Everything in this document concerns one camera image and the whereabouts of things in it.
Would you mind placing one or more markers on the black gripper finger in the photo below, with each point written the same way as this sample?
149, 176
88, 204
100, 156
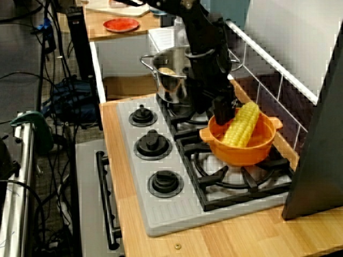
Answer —
223, 112
203, 109

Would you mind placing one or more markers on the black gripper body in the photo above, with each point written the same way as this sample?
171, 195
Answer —
209, 80

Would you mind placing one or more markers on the yellow corn cob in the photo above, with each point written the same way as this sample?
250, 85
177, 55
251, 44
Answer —
241, 128

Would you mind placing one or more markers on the stainless steel cooking pot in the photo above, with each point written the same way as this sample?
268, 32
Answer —
171, 91

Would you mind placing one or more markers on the orange plastic pot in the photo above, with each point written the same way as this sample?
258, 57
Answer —
241, 158

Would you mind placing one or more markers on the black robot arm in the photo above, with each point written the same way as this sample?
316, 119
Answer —
201, 32

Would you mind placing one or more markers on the black burner grate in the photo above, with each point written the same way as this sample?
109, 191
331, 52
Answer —
182, 119
211, 180

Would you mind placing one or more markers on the black stove knob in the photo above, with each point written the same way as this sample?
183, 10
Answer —
152, 144
165, 183
142, 116

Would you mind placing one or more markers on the dark tiled backsplash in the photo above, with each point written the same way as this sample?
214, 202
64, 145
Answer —
289, 101

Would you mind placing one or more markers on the white sink basin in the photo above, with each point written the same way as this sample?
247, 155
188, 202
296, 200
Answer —
120, 59

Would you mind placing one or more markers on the red plate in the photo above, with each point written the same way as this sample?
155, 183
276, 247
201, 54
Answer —
120, 25

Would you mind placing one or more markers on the dark side panel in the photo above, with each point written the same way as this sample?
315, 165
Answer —
80, 48
316, 160

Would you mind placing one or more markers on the white cutting board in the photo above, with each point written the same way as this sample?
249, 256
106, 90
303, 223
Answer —
128, 12

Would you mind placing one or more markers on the grey toy stove top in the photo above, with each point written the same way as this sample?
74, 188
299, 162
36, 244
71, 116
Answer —
174, 214

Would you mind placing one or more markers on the wooden side table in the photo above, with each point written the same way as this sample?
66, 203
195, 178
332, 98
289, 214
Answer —
96, 26

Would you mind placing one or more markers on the blue backpack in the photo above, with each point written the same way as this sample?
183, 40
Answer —
77, 104

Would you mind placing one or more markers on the wooden countertop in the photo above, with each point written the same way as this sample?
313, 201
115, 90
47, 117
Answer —
241, 241

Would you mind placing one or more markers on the white toy oven cabinet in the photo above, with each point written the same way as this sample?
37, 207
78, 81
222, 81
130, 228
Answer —
88, 200

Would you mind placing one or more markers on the black device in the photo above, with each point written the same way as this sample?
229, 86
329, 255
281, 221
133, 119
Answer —
5, 160

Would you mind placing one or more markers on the aluminium frame profile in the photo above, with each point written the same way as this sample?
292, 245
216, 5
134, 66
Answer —
21, 174

